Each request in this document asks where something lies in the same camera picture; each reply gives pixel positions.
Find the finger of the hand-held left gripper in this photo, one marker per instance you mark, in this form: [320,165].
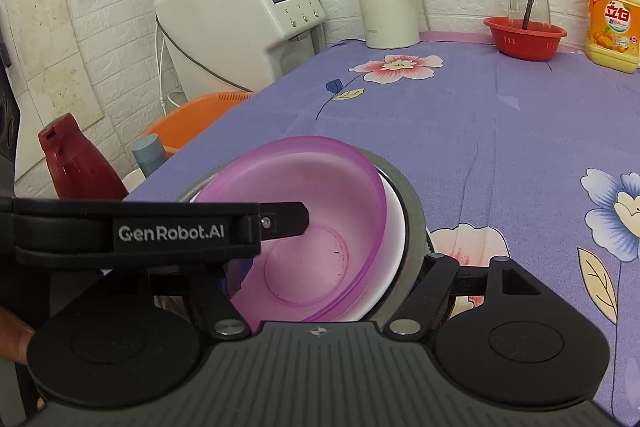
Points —
[287,219]

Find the red thermos bottle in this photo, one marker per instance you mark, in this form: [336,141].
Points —
[75,162]

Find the grey-blue bottle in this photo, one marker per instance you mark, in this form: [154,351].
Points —
[149,157]

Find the stainless steel bowl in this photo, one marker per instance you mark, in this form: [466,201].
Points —
[413,217]

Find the white water dispenser with screen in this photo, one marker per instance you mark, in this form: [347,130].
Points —
[225,32]

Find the purple plastic bowl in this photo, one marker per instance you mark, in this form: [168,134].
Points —
[310,187]

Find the purple floral tablecloth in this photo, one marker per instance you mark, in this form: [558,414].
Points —
[450,122]

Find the beige marble slab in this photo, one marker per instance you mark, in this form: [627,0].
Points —
[45,57]

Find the red plastic basket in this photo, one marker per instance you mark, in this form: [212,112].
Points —
[525,39]

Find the yellow detergent pump bottle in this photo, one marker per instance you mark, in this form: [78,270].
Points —
[612,27]

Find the white ceramic bowl red print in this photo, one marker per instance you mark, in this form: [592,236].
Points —
[392,232]

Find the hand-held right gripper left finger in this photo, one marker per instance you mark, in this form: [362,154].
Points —
[210,299]

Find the orange plastic basin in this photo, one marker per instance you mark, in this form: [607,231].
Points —
[200,112]

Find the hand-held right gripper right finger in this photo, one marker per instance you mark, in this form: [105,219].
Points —
[431,279]

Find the person's left hand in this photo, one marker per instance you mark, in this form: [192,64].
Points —
[15,337]

